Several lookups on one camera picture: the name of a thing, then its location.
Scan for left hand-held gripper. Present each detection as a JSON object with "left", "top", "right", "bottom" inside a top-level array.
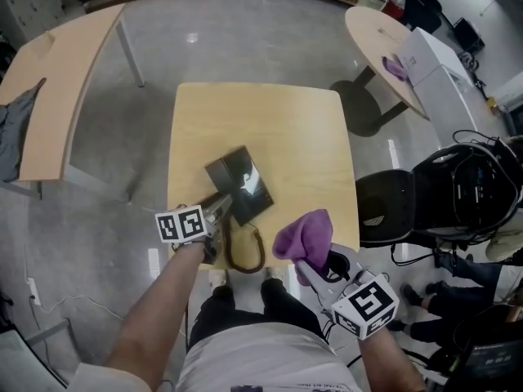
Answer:
[{"left": 154, "top": 193, "right": 236, "bottom": 266}]

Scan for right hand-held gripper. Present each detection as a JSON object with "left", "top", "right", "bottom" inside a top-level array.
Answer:
[{"left": 293, "top": 243, "right": 400, "bottom": 340}]

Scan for purple cloth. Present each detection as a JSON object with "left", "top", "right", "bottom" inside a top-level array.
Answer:
[{"left": 272, "top": 209, "right": 334, "bottom": 285}]

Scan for person's left forearm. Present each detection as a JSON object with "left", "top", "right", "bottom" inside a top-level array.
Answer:
[{"left": 105, "top": 241, "right": 205, "bottom": 383}]

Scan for person's right forearm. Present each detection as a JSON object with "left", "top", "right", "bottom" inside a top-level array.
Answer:
[{"left": 357, "top": 328, "right": 428, "bottom": 392}]

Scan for person's left shoe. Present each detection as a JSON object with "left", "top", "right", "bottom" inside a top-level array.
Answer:
[{"left": 208, "top": 269, "right": 230, "bottom": 289}]

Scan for person's black trousers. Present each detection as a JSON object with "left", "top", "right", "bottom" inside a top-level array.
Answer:
[{"left": 187, "top": 278, "right": 328, "bottom": 357}]

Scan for person's white shirt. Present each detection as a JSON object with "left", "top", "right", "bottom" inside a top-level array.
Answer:
[{"left": 175, "top": 320, "right": 369, "bottom": 392}]

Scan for long wooden table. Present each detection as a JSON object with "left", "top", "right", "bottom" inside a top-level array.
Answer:
[{"left": 0, "top": 2, "right": 146, "bottom": 202}]

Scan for white power strip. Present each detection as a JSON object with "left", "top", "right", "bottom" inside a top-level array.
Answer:
[{"left": 26, "top": 278, "right": 42, "bottom": 306}]

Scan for tall white box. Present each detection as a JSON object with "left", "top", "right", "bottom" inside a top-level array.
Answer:
[{"left": 412, "top": 65, "right": 520, "bottom": 146}]

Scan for small purple rag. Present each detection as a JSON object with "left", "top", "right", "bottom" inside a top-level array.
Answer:
[{"left": 382, "top": 55, "right": 409, "bottom": 82}]

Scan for grey garment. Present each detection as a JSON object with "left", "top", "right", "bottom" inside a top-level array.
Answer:
[{"left": 0, "top": 78, "right": 47, "bottom": 183}]

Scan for round wooden table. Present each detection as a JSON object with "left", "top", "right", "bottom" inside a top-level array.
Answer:
[{"left": 329, "top": 6, "right": 432, "bottom": 138}]

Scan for black box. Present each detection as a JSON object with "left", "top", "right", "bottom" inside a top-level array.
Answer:
[{"left": 453, "top": 16, "right": 485, "bottom": 52}]

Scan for dark brown cord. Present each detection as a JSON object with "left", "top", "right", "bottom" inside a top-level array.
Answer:
[{"left": 225, "top": 218, "right": 266, "bottom": 275}]

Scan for square wooden pedestal table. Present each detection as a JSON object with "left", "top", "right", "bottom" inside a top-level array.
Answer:
[{"left": 166, "top": 82, "right": 360, "bottom": 271}]

